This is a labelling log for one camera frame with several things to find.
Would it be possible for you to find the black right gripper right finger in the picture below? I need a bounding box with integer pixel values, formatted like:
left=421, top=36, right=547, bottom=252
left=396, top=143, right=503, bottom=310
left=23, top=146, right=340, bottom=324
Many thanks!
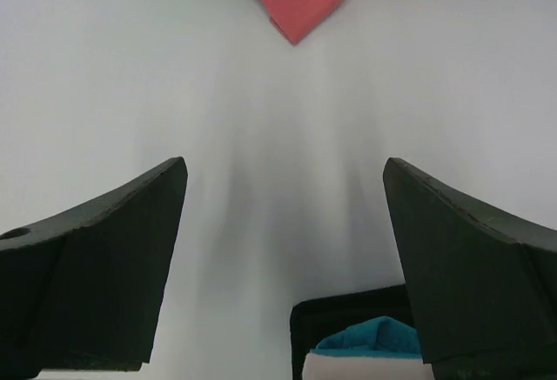
left=383, top=158, right=556, bottom=379

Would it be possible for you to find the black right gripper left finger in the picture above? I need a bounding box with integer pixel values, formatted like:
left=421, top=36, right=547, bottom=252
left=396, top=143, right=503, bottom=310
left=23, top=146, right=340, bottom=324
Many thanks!
left=1, top=157, right=187, bottom=379

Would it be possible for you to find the black tray with folded shirts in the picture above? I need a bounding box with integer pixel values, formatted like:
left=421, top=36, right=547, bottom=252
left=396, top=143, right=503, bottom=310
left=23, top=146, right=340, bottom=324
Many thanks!
left=290, top=284, right=414, bottom=380

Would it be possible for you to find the teal folded shirt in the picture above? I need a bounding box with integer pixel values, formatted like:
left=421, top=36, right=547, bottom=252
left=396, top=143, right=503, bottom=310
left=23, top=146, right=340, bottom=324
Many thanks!
left=312, top=317, right=421, bottom=358

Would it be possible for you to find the white folded shirt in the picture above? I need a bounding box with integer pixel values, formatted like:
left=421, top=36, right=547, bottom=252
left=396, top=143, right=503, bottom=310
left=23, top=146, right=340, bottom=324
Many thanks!
left=302, top=353, right=434, bottom=380

